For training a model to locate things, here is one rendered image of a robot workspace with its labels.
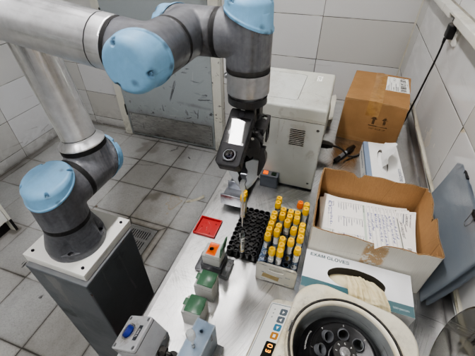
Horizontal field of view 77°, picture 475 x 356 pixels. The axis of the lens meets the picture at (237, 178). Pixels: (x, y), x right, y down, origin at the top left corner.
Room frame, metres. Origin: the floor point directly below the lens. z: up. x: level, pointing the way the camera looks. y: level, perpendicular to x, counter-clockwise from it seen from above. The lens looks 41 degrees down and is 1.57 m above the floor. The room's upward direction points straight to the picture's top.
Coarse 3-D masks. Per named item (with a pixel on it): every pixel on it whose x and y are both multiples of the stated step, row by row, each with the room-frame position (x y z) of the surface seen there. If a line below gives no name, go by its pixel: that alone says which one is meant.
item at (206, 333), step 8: (200, 320) 0.26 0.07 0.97; (192, 328) 0.25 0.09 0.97; (200, 328) 0.25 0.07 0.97; (208, 328) 0.25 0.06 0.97; (200, 336) 0.23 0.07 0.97; (208, 336) 0.23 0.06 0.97; (216, 336) 0.25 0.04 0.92; (184, 344) 0.22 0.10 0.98; (200, 344) 0.22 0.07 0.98; (208, 344) 0.22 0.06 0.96; (216, 344) 0.25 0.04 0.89; (184, 352) 0.21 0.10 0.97; (192, 352) 0.21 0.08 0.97; (200, 352) 0.21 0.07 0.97; (208, 352) 0.22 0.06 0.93; (216, 352) 0.24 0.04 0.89
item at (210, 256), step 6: (210, 246) 0.46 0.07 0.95; (216, 246) 0.46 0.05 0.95; (204, 252) 0.44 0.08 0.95; (210, 252) 0.44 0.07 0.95; (216, 252) 0.44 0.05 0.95; (204, 258) 0.43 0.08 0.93; (210, 258) 0.43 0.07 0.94; (216, 258) 0.42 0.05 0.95; (222, 258) 0.44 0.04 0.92; (210, 264) 0.43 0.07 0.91; (216, 264) 0.42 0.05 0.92
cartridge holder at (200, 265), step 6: (198, 264) 0.45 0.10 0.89; (204, 264) 0.43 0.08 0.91; (222, 264) 0.43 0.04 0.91; (228, 264) 0.45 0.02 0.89; (198, 270) 0.43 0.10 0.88; (210, 270) 0.43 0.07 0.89; (216, 270) 0.42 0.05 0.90; (222, 270) 0.43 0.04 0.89; (228, 270) 0.43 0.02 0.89; (222, 276) 0.41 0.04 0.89
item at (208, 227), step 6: (204, 216) 0.62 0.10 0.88; (198, 222) 0.59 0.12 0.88; (204, 222) 0.60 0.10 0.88; (210, 222) 0.60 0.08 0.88; (216, 222) 0.60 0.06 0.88; (198, 228) 0.58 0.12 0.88; (204, 228) 0.58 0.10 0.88; (210, 228) 0.58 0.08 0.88; (216, 228) 0.58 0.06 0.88; (198, 234) 0.56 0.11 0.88; (204, 234) 0.55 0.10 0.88; (210, 234) 0.56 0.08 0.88
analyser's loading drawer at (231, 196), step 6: (240, 174) 0.75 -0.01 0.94; (228, 180) 0.72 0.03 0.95; (246, 180) 0.74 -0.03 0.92; (228, 186) 0.72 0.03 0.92; (234, 186) 0.71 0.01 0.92; (228, 192) 0.69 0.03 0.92; (234, 192) 0.69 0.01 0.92; (240, 192) 0.69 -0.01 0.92; (222, 198) 0.66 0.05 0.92; (228, 198) 0.66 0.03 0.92; (234, 198) 0.65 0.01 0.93; (228, 204) 0.66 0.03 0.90; (234, 204) 0.65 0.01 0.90; (240, 204) 0.64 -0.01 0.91
